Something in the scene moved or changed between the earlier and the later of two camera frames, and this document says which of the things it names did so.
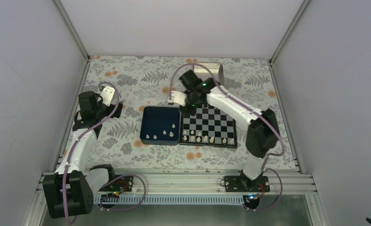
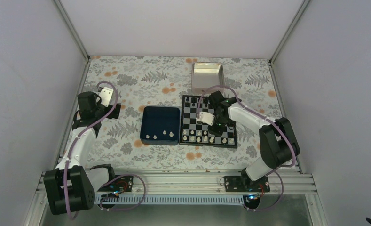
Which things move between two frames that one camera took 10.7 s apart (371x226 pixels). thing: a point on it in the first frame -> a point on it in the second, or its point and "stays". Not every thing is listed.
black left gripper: (117, 114) stays
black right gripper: (191, 112) -> (218, 132)
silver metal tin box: (206, 70) stays
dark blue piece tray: (160, 125) stays
